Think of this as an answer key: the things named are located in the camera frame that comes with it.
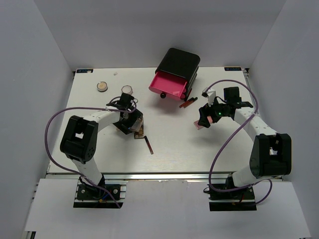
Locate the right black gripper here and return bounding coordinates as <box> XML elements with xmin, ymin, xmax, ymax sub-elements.
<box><xmin>198</xmin><ymin>96</ymin><xmax>228</xmax><ymax>128</ymax></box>

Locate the square palette label side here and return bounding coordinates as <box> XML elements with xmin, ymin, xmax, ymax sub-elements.
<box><xmin>130</xmin><ymin>119</ymin><xmax>143</xmax><ymax>132</ymax></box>

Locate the pink blush palette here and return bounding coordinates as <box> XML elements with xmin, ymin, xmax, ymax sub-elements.
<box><xmin>194</xmin><ymin>116</ymin><xmax>213</xmax><ymax>130</ymax></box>

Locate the pink drawer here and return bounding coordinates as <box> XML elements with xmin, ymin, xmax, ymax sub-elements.
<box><xmin>149</xmin><ymin>71</ymin><xmax>187</xmax><ymax>101</ymax></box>

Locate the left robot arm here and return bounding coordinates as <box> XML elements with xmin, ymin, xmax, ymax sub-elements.
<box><xmin>60</xmin><ymin>93</ymin><xmax>143</xmax><ymax>199</ymax></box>

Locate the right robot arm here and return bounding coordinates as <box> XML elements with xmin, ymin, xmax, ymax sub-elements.
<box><xmin>197</xmin><ymin>87</ymin><xmax>292</xmax><ymax>199</ymax></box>

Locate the dark red lip gloss tube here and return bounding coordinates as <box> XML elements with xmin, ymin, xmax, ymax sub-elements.
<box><xmin>144</xmin><ymin>135</ymin><xmax>154</xmax><ymax>155</ymax></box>

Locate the round gold powder compact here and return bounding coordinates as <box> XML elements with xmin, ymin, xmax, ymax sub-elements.
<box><xmin>97</xmin><ymin>81</ymin><xmax>108</xmax><ymax>92</ymax></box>

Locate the right blue table sticker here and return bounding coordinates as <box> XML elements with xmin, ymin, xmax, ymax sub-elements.
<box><xmin>224</xmin><ymin>67</ymin><xmax>242</xmax><ymax>71</ymax></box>

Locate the blue table sticker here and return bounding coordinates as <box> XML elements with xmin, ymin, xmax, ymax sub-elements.
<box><xmin>76</xmin><ymin>69</ymin><xmax>93</xmax><ymax>74</ymax></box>
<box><xmin>224</xmin><ymin>67</ymin><xmax>242</xmax><ymax>71</ymax></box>

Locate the black drawer cabinet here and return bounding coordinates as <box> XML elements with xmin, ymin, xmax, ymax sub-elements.
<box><xmin>155</xmin><ymin>48</ymin><xmax>200</xmax><ymax>100</ymax></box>

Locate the left blue table sticker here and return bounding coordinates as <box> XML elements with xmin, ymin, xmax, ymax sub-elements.
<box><xmin>76</xmin><ymin>69</ymin><xmax>93</xmax><ymax>74</ymax></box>

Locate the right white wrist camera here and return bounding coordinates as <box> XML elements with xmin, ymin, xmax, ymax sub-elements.
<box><xmin>201</xmin><ymin>89</ymin><xmax>216</xmax><ymax>106</ymax></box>

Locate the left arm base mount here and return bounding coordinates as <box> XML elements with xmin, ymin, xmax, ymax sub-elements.
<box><xmin>73</xmin><ymin>180</ymin><xmax>127</xmax><ymax>209</ymax></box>

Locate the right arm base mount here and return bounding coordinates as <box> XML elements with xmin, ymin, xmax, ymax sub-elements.
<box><xmin>203</xmin><ymin>185</ymin><xmax>257</xmax><ymax>212</ymax></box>

